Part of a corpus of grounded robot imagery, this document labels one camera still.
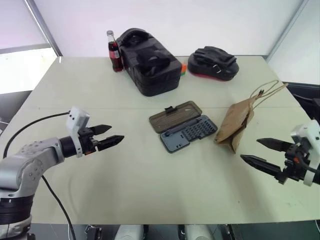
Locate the colourful puzzle cube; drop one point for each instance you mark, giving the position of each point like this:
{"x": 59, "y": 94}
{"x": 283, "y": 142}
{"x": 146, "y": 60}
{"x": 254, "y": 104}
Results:
{"x": 184, "y": 70}

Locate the black object beside table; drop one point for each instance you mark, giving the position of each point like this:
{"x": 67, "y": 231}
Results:
{"x": 306, "y": 100}

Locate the white window frame post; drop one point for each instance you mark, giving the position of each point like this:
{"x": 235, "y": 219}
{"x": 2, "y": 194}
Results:
{"x": 287, "y": 30}

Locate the brown paper bag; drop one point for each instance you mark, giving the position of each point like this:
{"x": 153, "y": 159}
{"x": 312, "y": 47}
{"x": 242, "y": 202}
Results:
{"x": 235, "y": 122}

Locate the black bracket under table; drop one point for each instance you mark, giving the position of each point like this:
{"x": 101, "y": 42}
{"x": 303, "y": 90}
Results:
{"x": 93, "y": 232}
{"x": 228, "y": 232}

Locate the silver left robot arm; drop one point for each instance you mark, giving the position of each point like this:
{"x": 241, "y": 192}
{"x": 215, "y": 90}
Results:
{"x": 27, "y": 170}

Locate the dark window frame post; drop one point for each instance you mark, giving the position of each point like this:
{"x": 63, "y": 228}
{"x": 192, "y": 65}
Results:
{"x": 46, "y": 30}

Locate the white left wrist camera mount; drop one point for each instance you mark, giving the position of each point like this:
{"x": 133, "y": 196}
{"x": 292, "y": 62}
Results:
{"x": 76, "y": 120}

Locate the white rounded shape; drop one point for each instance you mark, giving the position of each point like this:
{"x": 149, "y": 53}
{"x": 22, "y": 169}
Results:
{"x": 128, "y": 232}
{"x": 200, "y": 232}

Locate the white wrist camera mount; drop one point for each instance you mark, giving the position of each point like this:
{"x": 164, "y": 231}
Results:
{"x": 310, "y": 132}
{"x": 76, "y": 120}

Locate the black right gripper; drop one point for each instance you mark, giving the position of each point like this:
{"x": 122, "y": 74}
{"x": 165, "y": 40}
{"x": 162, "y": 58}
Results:
{"x": 297, "y": 166}

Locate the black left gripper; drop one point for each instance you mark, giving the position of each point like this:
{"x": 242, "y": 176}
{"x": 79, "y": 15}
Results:
{"x": 88, "y": 143}

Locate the glass cola bottle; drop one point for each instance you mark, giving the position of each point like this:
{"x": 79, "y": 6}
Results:
{"x": 115, "y": 53}

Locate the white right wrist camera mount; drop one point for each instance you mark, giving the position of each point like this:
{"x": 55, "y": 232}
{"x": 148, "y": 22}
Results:
{"x": 310, "y": 132}

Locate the screwdriver bit case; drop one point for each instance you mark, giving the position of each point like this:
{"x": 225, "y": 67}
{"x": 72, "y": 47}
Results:
{"x": 175, "y": 142}

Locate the black boxing pad red edge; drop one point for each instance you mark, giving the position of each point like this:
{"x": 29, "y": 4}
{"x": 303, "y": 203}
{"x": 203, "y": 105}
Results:
{"x": 212, "y": 66}

